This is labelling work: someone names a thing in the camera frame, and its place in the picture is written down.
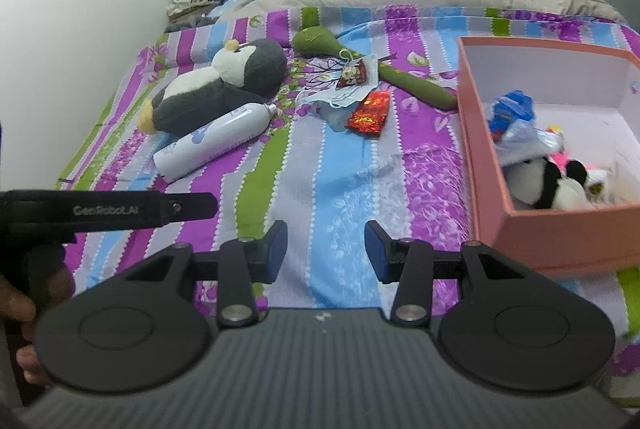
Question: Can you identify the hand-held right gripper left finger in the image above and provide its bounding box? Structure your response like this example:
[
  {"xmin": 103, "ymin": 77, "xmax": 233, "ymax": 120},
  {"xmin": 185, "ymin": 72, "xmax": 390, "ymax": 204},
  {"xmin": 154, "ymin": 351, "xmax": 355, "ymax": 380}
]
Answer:
[{"xmin": 122, "ymin": 220, "xmax": 289, "ymax": 328}]

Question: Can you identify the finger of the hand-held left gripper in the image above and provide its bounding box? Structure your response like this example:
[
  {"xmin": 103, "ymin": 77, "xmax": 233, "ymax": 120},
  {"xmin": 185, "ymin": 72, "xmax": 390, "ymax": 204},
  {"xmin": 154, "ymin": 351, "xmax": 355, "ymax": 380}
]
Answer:
[{"xmin": 160, "ymin": 192, "xmax": 219, "ymax": 225}]

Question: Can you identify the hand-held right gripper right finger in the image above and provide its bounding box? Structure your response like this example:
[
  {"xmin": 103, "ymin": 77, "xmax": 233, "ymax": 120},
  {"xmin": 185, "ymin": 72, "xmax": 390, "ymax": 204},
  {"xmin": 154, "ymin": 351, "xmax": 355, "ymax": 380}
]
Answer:
[{"xmin": 364, "ymin": 220, "xmax": 533, "ymax": 326}]

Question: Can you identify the pink cardboard box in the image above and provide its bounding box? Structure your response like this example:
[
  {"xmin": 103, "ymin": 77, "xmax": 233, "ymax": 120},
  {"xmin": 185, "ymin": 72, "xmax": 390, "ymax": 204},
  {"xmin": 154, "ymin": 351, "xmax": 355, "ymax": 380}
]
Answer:
[{"xmin": 457, "ymin": 36, "xmax": 640, "ymax": 281}]

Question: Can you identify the red foil packet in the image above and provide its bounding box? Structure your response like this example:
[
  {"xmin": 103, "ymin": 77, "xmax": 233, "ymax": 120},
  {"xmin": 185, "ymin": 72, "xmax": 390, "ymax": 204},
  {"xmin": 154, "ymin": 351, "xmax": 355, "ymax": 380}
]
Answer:
[{"xmin": 346, "ymin": 90, "xmax": 392, "ymax": 138}]

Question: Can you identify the light blue face mask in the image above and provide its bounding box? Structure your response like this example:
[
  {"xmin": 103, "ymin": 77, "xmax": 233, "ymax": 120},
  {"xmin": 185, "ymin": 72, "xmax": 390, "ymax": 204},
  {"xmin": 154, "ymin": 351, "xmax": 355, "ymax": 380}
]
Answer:
[{"xmin": 296, "ymin": 54, "xmax": 382, "ymax": 130}]

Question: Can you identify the panda plush toy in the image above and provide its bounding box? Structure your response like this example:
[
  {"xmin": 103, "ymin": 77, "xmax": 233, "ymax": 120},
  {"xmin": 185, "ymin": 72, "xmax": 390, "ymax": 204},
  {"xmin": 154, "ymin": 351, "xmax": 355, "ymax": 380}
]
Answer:
[{"xmin": 501, "ymin": 156, "xmax": 594, "ymax": 212}]

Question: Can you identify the brown snack packet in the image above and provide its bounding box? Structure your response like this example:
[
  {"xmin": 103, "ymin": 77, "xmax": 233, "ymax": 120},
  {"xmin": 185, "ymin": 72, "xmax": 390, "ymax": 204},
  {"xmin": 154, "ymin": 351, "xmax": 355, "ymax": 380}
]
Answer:
[{"xmin": 336, "ymin": 59, "xmax": 371, "ymax": 89}]

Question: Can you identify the clear plastic bag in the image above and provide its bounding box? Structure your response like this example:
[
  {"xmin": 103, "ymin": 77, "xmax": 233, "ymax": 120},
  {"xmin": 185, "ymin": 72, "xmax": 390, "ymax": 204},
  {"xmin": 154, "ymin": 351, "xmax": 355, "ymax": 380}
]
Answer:
[{"xmin": 497, "ymin": 121, "xmax": 569, "ymax": 166}]

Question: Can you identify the blue plastic bag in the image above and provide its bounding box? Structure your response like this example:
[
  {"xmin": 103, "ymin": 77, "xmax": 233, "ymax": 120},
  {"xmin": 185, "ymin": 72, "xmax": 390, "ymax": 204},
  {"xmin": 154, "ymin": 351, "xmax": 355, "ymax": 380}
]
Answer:
[{"xmin": 487, "ymin": 90, "xmax": 537, "ymax": 144}]

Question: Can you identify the pink toy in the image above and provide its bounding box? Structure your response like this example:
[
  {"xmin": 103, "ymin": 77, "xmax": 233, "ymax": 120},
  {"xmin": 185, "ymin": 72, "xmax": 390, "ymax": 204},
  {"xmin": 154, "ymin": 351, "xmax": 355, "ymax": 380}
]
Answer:
[{"xmin": 546, "ymin": 125, "xmax": 574, "ymax": 173}]

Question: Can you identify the person's left hand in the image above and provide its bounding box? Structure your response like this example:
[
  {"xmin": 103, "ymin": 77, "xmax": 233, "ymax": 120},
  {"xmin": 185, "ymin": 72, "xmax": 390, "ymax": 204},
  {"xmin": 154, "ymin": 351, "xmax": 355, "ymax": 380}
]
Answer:
[{"xmin": 0, "ymin": 266, "xmax": 76, "ymax": 386}]

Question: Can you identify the white spray can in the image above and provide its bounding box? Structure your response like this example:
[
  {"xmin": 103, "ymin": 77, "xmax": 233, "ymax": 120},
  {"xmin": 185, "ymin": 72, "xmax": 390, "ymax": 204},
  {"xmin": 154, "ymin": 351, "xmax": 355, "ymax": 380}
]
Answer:
[{"xmin": 152, "ymin": 102, "xmax": 279, "ymax": 184}]

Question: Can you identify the grey penguin plush toy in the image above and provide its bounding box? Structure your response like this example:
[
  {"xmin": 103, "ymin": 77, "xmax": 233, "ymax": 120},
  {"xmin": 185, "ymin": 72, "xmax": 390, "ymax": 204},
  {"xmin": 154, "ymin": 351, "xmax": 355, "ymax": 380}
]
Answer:
[{"xmin": 139, "ymin": 38, "xmax": 289, "ymax": 136}]

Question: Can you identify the grey cloth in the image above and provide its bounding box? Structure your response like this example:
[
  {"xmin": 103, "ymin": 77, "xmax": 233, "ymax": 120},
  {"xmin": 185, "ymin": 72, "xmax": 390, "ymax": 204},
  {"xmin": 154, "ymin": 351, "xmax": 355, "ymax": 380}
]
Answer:
[{"xmin": 164, "ymin": 15, "xmax": 212, "ymax": 33}]

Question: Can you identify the green plush hammer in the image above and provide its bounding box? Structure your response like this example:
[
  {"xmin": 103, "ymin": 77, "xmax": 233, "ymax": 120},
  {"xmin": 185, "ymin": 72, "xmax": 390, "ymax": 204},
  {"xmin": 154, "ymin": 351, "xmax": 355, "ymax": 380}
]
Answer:
[{"xmin": 291, "ymin": 26, "xmax": 459, "ymax": 112}]

